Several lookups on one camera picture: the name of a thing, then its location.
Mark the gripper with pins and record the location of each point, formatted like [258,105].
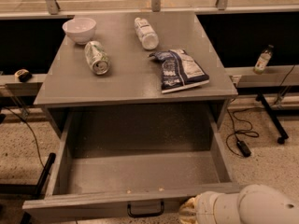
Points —
[205,206]

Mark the grey top drawer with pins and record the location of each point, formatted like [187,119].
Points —
[112,156]

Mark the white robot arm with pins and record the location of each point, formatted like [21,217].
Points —
[254,204]

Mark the blue white chip bag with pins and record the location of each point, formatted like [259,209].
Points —
[180,71]

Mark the black stand leg left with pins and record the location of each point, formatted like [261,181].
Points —
[34,190]

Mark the grey cabinet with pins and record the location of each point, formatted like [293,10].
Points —
[133,76]

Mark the small green bottle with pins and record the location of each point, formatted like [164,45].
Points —
[263,60]

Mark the clear plastic water bottle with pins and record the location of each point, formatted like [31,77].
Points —
[146,34]

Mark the green white soda can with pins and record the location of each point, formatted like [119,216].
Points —
[96,57]

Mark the white bowl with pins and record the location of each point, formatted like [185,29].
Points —
[80,30]

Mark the black tape measure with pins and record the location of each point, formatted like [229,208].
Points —
[23,75]

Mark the black drawer handle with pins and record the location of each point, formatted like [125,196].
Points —
[147,209]

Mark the black power adapter with cable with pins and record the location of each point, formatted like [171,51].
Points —
[244,151]

